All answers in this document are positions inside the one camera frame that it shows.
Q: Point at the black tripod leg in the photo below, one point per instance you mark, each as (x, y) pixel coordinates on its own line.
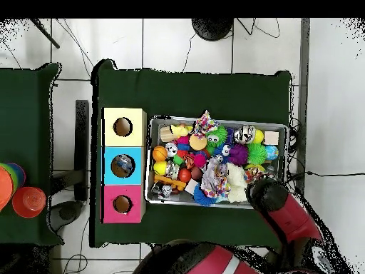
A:
(45, 33)

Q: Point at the yellow ball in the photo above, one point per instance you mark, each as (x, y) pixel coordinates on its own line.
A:
(259, 136)

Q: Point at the grey oval floor base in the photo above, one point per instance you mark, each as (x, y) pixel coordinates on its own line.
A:
(67, 212)

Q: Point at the red plastic cup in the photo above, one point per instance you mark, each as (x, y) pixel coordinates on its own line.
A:
(28, 202)

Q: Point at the purple knobby rubber ball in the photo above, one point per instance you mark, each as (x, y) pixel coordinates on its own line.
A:
(238, 155)

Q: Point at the black round stand base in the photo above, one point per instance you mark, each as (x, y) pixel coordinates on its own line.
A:
(212, 28)

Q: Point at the orange toy basketball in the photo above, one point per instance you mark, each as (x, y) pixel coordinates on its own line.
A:
(159, 153)

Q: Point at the wooden box with three holes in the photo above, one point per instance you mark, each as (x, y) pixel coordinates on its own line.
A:
(137, 139)

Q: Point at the plain wooden block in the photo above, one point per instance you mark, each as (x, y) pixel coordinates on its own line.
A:
(271, 138)

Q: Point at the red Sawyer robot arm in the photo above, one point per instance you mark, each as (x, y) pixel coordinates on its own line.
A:
(291, 219)

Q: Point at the cream waffle cloth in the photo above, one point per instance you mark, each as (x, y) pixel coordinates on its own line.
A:
(236, 182)

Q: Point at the blue spiky rubber ball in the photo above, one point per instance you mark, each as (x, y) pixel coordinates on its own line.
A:
(201, 198)

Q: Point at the black upright panel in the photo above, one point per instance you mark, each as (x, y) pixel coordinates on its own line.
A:
(82, 128)

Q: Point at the dark green side tablecloth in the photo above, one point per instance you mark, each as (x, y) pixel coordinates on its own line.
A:
(25, 114)

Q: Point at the blue globe ball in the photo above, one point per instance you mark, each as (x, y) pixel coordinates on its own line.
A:
(271, 152)

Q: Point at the green spiky rubber ball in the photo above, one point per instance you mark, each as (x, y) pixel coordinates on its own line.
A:
(256, 153)

